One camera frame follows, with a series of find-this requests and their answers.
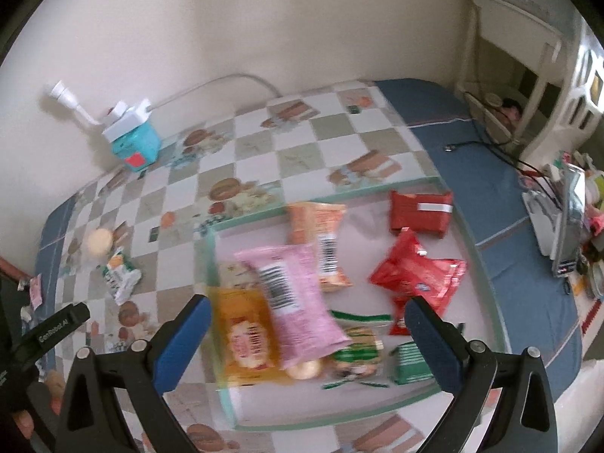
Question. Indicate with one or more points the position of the red nice snack packet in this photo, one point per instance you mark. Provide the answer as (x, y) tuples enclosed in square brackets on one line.
[(408, 272)]

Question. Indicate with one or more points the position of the teal shallow tray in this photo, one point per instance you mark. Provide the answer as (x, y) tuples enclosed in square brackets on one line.
[(363, 242)]

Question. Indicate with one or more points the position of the teal toy box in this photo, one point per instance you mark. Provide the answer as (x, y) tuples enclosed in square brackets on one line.
[(139, 148)]

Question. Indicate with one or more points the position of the person's left hand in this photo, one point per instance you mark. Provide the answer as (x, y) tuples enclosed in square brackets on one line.
[(46, 402)]

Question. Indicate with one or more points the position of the pink snack packet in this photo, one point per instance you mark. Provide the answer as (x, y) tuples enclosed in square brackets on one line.
[(304, 326)]

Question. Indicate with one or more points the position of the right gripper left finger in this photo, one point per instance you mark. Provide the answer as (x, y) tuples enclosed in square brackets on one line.
[(92, 419)]

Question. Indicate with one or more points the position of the yellow orange snack packet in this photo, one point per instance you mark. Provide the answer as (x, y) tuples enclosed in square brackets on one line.
[(246, 341)]

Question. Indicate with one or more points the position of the wrapped round cream bun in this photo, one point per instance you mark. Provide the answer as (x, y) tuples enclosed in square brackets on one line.
[(99, 243)]

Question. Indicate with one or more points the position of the white peach pastry packet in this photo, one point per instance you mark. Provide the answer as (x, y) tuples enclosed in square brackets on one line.
[(234, 274)]

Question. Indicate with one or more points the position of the white power strip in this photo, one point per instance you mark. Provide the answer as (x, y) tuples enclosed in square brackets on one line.
[(122, 119)]

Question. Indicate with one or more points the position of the small pink candy packet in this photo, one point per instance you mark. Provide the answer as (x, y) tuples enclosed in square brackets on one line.
[(33, 287)]

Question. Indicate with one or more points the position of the smartphone on stand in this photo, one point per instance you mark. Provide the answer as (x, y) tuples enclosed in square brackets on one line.
[(567, 243)]

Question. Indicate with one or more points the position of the white plug adapter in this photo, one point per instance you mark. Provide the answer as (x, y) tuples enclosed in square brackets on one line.
[(65, 97)]

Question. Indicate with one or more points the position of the green white walnut packet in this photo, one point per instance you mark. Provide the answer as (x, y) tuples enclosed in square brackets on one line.
[(121, 276)]

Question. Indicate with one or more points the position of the white shelf furniture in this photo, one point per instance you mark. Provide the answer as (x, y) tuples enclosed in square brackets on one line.
[(564, 107)]

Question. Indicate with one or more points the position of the white phone stand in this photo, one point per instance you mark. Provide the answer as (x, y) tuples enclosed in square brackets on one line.
[(543, 215)]

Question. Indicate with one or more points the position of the cluttered desk items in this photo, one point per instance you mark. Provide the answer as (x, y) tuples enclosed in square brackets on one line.
[(590, 260)]

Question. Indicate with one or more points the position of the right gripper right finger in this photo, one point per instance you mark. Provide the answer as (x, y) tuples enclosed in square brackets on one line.
[(524, 419)]

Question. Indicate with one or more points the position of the checkered tablecloth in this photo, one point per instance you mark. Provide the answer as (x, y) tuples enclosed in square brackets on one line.
[(172, 220)]

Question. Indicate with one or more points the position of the beige orange snack packet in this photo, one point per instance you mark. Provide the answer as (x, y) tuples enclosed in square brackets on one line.
[(317, 223)]

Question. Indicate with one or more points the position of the clear green rice cracker packet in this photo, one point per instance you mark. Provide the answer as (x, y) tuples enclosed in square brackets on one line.
[(362, 361)]

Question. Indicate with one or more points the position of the dark green snack packet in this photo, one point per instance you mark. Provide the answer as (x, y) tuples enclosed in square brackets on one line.
[(409, 365)]

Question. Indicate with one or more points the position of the red brown snack packet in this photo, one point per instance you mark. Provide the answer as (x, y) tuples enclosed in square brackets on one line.
[(420, 212)]

